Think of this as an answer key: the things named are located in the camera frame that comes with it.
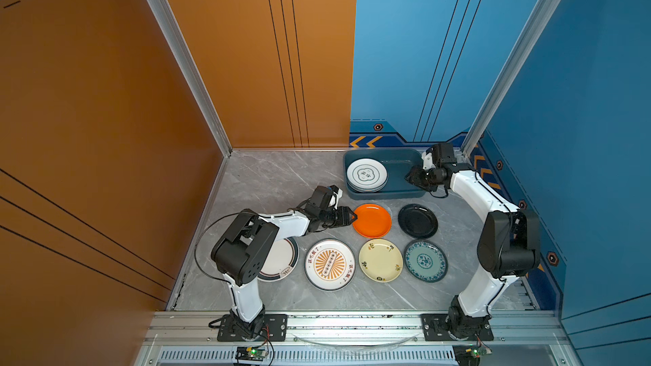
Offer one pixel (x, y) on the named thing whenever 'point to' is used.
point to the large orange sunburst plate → (330, 264)
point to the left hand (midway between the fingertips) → (354, 216)
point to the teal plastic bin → (397, 162)
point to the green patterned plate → (425, 261)
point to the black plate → (418, 221)
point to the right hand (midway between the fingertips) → (407, 177)
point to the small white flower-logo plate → (366, 174)
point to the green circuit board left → (250, 354)
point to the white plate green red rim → (281, 261)
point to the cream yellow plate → (381, 260)
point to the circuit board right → (470, 355)
